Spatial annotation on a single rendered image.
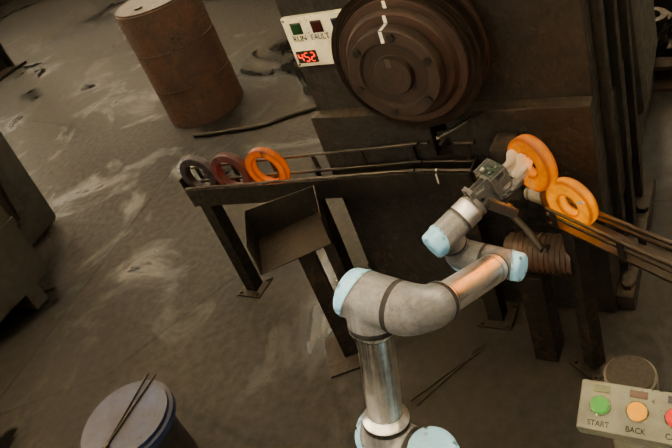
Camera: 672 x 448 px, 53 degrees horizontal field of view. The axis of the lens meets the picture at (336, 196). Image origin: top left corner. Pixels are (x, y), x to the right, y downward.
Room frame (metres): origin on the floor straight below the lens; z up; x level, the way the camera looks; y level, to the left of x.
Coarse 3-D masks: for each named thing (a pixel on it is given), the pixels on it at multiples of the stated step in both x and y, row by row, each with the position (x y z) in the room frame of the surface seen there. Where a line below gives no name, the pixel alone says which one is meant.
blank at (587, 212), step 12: (564, 180) 1.44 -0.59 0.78; (576, 180) 1.42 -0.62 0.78; (552, 192) 1.46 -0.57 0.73; (564, 192) 1.42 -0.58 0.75; (576, 192) 1.39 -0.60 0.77; (588, 192) 1.38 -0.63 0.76; (552, 204) 1.47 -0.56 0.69; (564, 204) 1.45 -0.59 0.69; (576, 204) 1.39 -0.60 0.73; (588, 204) 1.36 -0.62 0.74; (576, 216) 1.40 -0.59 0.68; (588, 216) 1.36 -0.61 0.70
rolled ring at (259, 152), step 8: (256, 152) 2.28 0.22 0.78; (264, 152) 2.26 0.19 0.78; (272, 152) 2.26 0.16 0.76; (248, 160) 2.32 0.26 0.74; (272, 160) 2.25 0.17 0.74; (280, 160) 2.24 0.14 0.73; (248, 168) 2.33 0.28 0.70; (256, 168) 2.34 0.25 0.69; (280, 168) 2.23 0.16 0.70; (288, 168) 2.25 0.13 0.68; (256, 176) 2.32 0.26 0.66; (264, 176) 2.32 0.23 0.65; (280, 176) 2.25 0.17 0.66; (288, 176) 2.24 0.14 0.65
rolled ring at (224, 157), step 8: (224, 152) 2.41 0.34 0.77; (216, 160) 2.41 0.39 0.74; (224, 160) 2.39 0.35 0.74; (232, 160) 2.36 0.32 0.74; (240, 160) 2.36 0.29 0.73; (216, 168) 2.43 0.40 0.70; (240, 168) 2.35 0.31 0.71; (216, 176) 2.44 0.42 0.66; (224, 176) 2.44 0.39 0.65; (248, 176) 2.34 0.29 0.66
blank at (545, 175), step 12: (516, 144) 1.43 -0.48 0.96; (528, 144) 1.38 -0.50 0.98; (540, 144) 1.37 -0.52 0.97; (528, 156) 1.39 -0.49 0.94; (540, 156) 1.34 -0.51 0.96; (552, 156) 1.34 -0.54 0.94; (540, 168) 1.35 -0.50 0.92; (552, 168) 1.33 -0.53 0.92; (528, 180) 1.40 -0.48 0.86; (540, 180) 1.36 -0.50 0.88; (552, 180) 1.33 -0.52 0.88
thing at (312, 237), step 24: (312, 192) 2.00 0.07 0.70; (264, 216) 2.01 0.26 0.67; (288, 216) 2.01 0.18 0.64; (312, 216) 2.00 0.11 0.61; (264, 240) 1.99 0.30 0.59; (288, 240) 1.93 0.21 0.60; (312, 240) 1.86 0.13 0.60; (264, 264) 1.86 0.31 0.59; (312, 264) 1.88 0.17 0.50; (312, 288) 1.88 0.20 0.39; (336, 336) 1.88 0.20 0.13; (336, 360) 1.88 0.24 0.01
